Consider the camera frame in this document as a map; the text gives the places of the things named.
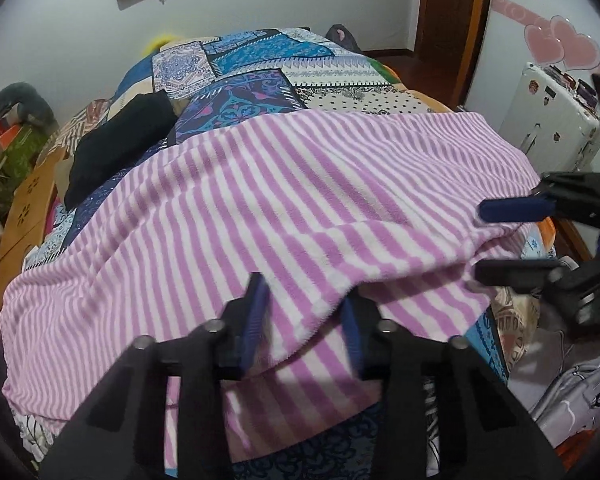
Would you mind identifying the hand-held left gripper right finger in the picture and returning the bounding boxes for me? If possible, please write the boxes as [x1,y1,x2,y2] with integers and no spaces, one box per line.
[341,297,566,480]

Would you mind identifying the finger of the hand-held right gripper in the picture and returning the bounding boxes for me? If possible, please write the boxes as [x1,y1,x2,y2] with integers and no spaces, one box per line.
[474,258,570,293]
[477,172,600,225]

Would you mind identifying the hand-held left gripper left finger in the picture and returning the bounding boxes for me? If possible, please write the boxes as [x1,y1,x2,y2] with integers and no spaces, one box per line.
[37,272,272,480]

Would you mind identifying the pink striped pants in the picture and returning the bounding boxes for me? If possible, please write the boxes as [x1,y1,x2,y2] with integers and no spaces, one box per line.
[1,110,541,466]

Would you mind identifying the grey white bedsheet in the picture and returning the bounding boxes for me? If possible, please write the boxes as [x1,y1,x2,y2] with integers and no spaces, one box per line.
[507,305,600,441]

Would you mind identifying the white suitcase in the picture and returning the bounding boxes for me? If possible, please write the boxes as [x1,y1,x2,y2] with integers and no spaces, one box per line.
[500,62,600,173]

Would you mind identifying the wooden door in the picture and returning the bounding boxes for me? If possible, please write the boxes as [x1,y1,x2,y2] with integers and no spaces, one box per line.
[412,0,496,106]

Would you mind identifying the black folded garment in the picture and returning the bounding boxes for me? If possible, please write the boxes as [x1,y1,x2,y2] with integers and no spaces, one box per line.
[64,92,180,210]

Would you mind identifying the patchwork quilt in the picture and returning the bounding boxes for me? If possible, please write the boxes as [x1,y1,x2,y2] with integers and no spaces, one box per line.
[25,27,556,480]

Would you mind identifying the grey backpack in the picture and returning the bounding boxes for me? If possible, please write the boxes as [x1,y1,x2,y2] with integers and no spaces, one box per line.
[326,24,363,53]

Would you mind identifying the wooden lap desk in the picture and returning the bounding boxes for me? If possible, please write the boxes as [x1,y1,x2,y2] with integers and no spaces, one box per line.
[0,147,68,311]

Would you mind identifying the striped orange cloth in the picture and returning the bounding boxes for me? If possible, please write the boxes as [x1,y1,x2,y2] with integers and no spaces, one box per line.
[42,99,113,156]

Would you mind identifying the green storage box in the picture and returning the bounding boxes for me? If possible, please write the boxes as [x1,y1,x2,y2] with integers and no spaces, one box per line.
[0,127,46,201]

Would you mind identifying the grey plush toy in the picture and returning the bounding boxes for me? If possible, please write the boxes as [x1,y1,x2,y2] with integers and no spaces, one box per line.
[0,82,58,136]

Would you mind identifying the pink heart wall decoration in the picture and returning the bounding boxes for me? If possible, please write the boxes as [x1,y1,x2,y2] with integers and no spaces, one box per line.
[525,15,600,68]

